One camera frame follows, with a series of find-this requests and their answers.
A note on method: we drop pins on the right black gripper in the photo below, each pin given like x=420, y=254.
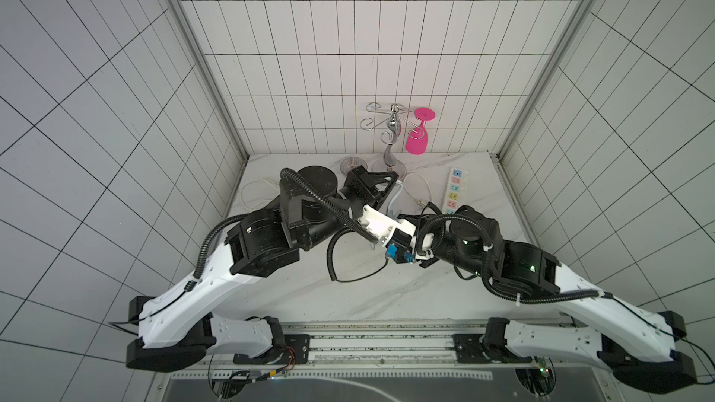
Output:
x=428, y=251

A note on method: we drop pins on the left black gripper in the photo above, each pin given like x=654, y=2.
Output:
x=364, y=181

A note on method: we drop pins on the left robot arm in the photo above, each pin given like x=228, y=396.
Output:
x=179, y=328

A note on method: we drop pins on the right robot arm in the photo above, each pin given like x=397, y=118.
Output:
x=638, y=347

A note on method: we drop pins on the white multicolour power strip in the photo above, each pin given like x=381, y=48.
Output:
x=456, y=190

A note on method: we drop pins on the pink wine glass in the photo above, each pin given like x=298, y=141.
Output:
x=418, y=139

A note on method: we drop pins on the chrome wine glass rack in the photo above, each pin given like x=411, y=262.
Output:
x=390, y=119

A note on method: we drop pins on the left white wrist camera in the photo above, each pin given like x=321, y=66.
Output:
x=384, y=228

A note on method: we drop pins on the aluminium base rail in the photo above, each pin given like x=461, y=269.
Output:
x=360, y=347

